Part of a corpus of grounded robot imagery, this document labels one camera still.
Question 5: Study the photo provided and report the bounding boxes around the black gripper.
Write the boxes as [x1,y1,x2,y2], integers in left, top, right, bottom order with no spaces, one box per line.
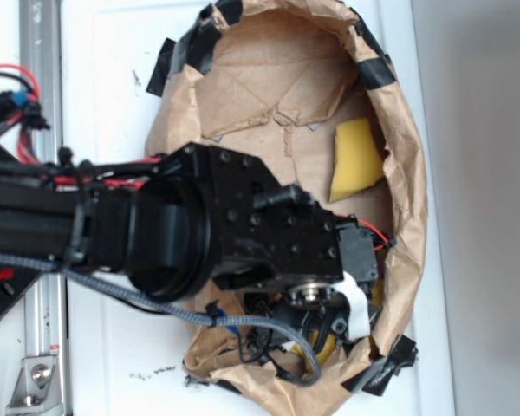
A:
[244,283,336,339]

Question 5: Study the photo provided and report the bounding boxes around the yellow cloth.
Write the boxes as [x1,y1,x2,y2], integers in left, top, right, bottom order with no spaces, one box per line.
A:
[307,272,383,364]

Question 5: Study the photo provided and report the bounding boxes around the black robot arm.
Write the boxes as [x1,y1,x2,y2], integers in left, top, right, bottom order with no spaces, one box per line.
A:
[0,145,391,343]

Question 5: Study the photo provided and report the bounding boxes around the yellow sponge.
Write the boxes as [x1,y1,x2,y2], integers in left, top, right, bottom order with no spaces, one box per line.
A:
[329,118,384,203]

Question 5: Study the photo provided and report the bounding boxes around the brown paper bag basin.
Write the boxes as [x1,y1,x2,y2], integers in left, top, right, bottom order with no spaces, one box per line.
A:
[146,1,428,415]

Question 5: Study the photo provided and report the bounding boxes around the grey braided cable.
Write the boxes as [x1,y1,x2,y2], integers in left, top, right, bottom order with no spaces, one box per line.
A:
[0,250,322,387]

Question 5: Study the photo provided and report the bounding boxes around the metal corner bracket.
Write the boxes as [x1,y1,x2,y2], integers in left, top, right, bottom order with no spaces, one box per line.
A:
[6,355,65,416]

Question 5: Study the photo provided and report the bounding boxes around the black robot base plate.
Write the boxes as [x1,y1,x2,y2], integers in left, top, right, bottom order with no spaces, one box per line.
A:
[0,138,44,331]

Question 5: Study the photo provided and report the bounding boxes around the red and black wires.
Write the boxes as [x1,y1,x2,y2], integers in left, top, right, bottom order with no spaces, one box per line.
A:
[0,63,52,166]

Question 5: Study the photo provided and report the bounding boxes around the aluminium extrusion rail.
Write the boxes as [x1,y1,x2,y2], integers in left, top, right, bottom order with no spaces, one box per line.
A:
[19,1,72,415]

